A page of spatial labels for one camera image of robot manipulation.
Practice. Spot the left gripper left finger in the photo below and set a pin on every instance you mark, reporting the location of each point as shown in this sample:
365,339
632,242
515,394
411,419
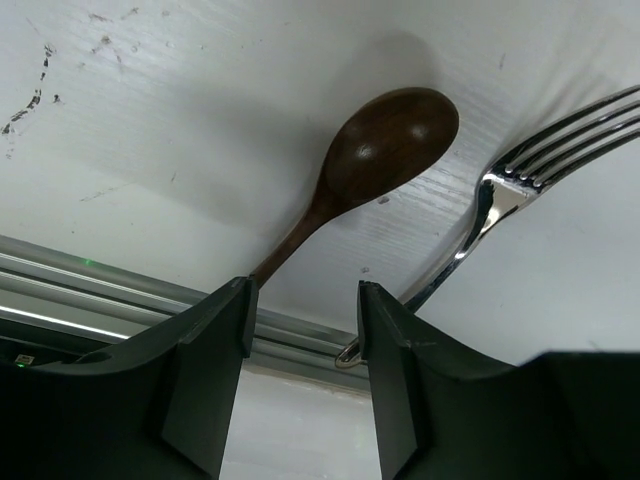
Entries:
155,406

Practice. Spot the silver fork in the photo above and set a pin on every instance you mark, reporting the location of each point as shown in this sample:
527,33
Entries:
547,256

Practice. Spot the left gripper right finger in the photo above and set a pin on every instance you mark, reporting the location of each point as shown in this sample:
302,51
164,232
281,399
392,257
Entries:
443,410

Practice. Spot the aluminium rail front edge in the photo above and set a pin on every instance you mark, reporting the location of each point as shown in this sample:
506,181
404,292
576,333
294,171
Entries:
117,300

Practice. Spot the brown wooden spoon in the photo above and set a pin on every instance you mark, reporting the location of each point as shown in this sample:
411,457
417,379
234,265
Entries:
389,141

